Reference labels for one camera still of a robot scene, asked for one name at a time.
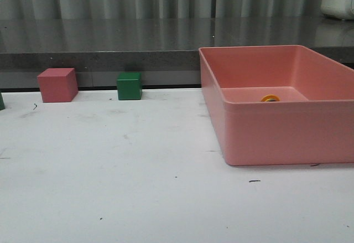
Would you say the pink plastic bin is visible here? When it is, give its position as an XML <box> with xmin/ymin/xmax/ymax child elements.
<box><xmin>199</xmin><ymin>45</ymin><xmax>353</xmax><ymax>166</ymax></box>

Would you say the pink cube block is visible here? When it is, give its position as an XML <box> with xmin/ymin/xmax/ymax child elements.
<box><xmin>37</xmin><ymin>68</ymin><xmax>78</xmax><ymax>103</ymax></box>

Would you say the yellow mushroom push button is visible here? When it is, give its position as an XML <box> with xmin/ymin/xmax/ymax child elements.
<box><xmin>261</xmin><ymin>94</ymin><xmax>280</xmax><ymax>102</ymax></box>

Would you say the green cube block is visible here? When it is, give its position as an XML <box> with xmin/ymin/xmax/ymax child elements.
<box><xmin>117</xmin><ymin>72</ymin><xmax>142</xmax><ymax>100</ymax></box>

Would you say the dark green block at edge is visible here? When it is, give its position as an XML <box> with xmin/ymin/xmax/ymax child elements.
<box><xmin>0</xmin><ymin>93</ymin><xmax>5</xmax><ymax>110</ymax></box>

